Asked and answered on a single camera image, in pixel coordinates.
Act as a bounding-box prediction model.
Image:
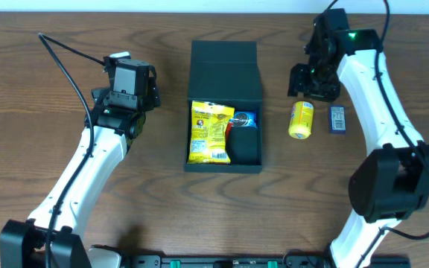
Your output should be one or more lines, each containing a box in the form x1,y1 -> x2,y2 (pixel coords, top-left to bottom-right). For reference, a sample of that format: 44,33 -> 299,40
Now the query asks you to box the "small dark blue box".
328,105 -> 346,134

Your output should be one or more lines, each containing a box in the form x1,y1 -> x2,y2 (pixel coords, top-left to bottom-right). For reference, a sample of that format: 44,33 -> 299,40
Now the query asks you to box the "yellow cylindrical container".
288,101 -> 314,139

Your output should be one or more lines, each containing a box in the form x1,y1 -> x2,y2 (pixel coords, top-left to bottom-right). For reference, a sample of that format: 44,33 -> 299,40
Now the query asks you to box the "blue Oreo cookie pack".
230,111 -> 257,127

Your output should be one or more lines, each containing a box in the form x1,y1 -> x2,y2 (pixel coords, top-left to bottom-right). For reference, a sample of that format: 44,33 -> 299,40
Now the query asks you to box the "dark green box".
184,40 -> 263,173

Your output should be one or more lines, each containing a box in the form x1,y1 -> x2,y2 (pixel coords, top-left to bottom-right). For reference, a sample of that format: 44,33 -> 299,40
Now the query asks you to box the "yellow snack packet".
187,100 -> 235,165

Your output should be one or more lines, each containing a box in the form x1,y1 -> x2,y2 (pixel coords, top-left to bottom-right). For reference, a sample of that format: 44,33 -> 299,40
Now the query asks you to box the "red Hacks candy bag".
225,120 -> 233,141

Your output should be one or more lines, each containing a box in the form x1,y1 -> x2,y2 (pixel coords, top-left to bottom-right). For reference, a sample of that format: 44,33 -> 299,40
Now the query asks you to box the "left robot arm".
0,51 -> 160,267

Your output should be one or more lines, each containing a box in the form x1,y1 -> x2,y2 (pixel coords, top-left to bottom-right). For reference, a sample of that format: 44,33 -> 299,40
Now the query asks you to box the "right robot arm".
288,7 -> 429,267

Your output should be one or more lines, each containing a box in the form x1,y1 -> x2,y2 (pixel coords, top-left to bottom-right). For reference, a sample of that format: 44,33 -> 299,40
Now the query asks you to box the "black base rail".
87,254 -> 411,268

